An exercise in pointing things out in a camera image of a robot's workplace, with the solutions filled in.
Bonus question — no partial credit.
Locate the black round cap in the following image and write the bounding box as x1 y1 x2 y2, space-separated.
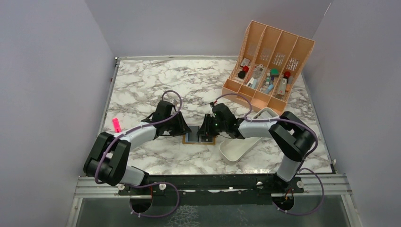
237 70 246 79

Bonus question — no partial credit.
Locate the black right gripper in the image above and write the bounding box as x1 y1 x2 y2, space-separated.
197 113 227 136

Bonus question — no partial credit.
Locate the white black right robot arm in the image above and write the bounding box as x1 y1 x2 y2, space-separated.
197 103 318 192

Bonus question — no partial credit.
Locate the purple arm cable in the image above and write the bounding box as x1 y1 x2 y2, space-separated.
210 93 326 217
94 90 183 185

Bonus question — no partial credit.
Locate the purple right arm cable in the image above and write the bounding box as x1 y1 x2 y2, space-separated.
210 93 326 217

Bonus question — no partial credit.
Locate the peach desk organizer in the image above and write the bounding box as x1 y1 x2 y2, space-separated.
222 21 315 114

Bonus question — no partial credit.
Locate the green round cap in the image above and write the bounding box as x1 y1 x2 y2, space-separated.
270 69 279 77

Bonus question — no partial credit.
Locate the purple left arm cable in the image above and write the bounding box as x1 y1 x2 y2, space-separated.
94 90 183 185

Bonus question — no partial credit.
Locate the pink highlighter marker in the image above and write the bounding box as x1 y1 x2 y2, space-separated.
112 118 122 133

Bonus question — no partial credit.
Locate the white plastic tray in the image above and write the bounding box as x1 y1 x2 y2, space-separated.
219 107 279 165

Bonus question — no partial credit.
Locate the white red tube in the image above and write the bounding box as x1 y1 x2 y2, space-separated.
277 77 288 96

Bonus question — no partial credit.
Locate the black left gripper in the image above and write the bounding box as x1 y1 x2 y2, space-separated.
164 111 192 137

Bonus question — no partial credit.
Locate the yellow leather card holder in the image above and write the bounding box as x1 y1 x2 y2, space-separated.
182 133 216 145

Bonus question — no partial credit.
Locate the light blue tube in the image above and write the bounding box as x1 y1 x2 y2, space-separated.
265 84 274 94

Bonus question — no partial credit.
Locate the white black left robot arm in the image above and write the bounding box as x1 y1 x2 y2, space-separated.
83 100 191 194

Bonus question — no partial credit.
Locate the black mounting rail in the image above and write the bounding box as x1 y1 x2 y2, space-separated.
118 174 304 206

